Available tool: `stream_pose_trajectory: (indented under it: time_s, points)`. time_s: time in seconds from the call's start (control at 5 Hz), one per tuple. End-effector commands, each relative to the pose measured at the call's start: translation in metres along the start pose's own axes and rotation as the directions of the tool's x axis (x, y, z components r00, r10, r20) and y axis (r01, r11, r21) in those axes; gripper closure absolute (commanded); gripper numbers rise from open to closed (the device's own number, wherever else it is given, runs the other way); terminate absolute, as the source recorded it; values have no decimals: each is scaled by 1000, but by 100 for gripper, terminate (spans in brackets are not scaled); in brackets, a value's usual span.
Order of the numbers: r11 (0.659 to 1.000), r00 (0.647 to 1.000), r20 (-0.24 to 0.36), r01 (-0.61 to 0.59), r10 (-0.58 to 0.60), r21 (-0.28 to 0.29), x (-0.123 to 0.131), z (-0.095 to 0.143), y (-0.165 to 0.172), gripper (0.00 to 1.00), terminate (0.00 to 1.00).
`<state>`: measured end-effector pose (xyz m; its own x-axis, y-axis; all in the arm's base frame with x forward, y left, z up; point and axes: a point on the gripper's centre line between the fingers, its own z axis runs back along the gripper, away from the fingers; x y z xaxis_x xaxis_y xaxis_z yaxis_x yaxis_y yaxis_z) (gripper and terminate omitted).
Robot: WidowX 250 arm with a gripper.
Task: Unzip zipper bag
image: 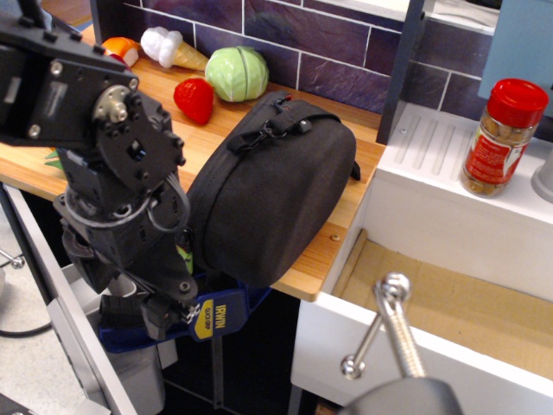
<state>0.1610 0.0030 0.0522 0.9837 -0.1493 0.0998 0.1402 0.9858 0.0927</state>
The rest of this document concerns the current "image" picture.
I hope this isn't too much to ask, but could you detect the white toy ice cream cone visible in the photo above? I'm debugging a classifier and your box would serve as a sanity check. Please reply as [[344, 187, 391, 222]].
[[140, 27, 208, 71]]

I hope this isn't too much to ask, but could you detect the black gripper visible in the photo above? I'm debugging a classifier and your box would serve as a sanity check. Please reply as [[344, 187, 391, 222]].
[[54, 174, 198, 341]]

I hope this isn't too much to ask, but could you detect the white toy sink unit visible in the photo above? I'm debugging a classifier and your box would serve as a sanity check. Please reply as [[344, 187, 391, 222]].
[[291, 105, 552, 414]]

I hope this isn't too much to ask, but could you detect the orange toy sushi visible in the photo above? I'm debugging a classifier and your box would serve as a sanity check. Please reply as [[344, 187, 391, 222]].
[[102, 36, 141, 70]]

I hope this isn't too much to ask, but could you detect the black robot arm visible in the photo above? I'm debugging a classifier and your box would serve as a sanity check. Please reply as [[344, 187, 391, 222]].
[[1, 1, 200, 341]]

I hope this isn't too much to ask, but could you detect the red-lidded nut jar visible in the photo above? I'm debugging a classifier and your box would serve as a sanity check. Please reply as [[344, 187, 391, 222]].
[[459, 78, 549, 197]]

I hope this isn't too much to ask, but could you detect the blue cabinet panel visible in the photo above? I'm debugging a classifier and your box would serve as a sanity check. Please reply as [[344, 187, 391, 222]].
[[478, 0, 552, 98]]

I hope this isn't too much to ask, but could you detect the grey metal cylinder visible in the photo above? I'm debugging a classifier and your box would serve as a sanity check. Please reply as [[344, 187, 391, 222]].
[[531, 152, 553, 203]]

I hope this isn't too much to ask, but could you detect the red toy strawberry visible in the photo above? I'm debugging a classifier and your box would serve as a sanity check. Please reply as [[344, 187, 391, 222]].
[[174, 78, 214, 125]]

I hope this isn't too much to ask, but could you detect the dark grey shelf post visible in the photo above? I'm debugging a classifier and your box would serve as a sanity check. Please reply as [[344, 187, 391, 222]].
[[377, 0, 426, 145]]

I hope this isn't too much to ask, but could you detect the green toy vegetable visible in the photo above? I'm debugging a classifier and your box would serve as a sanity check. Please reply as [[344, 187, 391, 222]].
[[44, 148, 63, 170]]

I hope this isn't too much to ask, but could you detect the green toy cabbage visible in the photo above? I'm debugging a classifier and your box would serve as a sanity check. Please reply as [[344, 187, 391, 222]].
[[205, 46, 269, 103]]

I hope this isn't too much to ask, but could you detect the black cable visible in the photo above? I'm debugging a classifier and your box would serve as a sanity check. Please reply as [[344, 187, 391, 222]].
[[0, 322, 53, 338]]

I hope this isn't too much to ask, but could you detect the blue Irwin quick-grip clamp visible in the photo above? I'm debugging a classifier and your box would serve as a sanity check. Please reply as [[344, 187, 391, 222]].
[[98, 272, 271, 409]]

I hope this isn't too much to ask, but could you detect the black zipper bag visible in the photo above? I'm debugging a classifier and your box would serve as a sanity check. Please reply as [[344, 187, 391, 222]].
[[188, 91, 360, 288]]

